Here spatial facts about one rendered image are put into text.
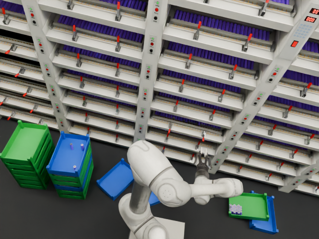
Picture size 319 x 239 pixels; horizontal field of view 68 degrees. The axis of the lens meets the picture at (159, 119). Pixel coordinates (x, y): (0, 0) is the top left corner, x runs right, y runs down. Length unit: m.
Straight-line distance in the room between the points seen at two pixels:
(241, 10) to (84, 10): 0.82
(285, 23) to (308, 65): 0.30
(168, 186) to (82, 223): 1.21
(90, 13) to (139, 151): 0.83
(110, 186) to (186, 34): 1.35
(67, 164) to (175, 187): 1.02
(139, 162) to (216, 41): 0.77
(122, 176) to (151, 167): 1.18
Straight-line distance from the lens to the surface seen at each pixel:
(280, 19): 1.33
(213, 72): 1.47
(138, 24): 1.37
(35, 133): 1.96
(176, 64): 1.45
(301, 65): 1.48
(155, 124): 1.85
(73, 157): 1.78
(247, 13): 1.28
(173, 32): 1.35
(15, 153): 1.90
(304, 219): 2.54
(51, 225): 2.04
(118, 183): 2.09
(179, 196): 0.92
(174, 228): 1.76
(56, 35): 1.64
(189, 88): 1.59
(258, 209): 2.22
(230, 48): 1.37
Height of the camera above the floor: 1.91
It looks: 49 degrees down
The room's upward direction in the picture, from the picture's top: 13 degrees clockwise
